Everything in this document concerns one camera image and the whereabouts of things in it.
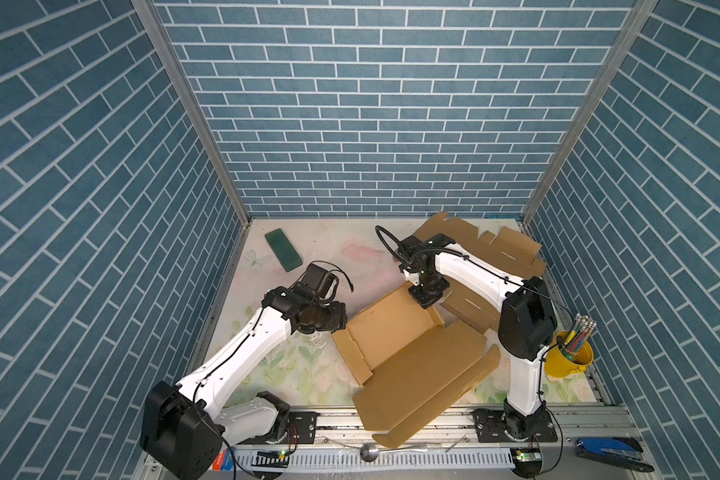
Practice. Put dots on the blue black pliers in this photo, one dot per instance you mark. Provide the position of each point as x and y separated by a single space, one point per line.
621 452

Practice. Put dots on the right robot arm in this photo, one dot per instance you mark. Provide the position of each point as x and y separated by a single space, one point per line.
527 322

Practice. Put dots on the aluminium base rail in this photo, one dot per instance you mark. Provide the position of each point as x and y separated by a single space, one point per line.
533 460

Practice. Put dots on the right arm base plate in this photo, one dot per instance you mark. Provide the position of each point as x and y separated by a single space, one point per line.
499 426

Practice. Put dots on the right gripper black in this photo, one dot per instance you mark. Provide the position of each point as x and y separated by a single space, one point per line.
420 300

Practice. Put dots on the cardboard box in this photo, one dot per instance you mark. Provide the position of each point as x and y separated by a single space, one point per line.
410 365
508 251

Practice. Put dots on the green sponge block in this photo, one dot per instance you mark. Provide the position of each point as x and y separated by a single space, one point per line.
283 249

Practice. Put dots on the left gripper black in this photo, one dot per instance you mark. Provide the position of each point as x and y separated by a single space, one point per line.
338 318

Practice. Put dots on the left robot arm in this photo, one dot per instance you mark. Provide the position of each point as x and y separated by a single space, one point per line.
228 372

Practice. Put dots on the metal spoon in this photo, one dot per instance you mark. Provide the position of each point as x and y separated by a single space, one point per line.
370 452

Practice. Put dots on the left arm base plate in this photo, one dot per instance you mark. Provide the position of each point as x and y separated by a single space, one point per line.
300 428

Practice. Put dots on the white slotted cable duct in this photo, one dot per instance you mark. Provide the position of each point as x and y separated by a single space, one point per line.
344 460

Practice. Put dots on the yellow pencil cup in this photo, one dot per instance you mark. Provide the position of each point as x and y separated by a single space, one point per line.
571 352

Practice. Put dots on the white printed package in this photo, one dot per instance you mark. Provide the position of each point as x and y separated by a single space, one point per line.
223 462

